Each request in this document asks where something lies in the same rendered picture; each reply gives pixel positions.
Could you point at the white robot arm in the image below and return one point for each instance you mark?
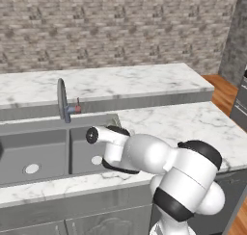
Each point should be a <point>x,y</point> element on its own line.
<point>180,168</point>

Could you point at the grey double basin sink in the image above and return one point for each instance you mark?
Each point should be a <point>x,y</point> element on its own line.
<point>38,152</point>

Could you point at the grey tap with red tip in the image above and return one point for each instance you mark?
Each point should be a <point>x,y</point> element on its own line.
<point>62,97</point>

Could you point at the grey cupboard door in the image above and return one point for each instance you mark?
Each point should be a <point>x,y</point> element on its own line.
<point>109,221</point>
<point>32,229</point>

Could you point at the grey steel appliance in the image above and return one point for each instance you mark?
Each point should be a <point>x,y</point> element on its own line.
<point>240,104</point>

